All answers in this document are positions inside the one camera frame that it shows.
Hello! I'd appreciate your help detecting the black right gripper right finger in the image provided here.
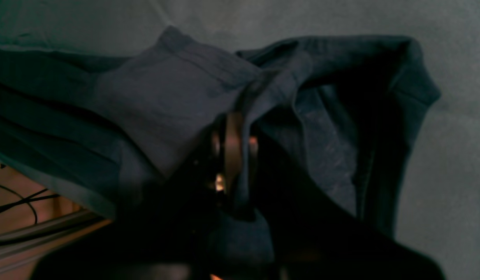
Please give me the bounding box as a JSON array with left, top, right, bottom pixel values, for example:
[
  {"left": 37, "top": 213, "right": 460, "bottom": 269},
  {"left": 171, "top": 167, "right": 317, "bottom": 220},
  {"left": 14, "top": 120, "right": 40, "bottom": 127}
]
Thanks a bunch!
[{"left": 251, "top": 133, "right": 445, "bottom": 280}]

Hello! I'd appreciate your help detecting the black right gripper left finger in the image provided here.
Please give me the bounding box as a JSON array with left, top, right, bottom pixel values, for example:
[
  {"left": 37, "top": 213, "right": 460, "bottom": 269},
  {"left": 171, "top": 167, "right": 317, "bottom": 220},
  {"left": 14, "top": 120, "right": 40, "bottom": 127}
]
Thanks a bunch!
[{"left": 31, "top": 112, "right": 243, "bottom": 280}]

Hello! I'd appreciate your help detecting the dark blue T-shirt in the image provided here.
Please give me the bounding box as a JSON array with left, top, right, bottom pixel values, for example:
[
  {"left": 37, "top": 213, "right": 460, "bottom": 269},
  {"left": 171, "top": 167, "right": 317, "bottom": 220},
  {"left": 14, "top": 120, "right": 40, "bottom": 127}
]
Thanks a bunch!
[{"left": 0, "top": 26, "right": 440, "bottom": 270}]

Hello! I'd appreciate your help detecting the light blue table cloth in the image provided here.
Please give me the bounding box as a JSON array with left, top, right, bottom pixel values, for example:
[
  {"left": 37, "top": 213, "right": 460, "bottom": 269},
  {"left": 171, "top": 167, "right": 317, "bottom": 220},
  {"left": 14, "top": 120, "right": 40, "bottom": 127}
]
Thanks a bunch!
[{"left": 0, "top": 0, "right": 480, "bottom": 280}]

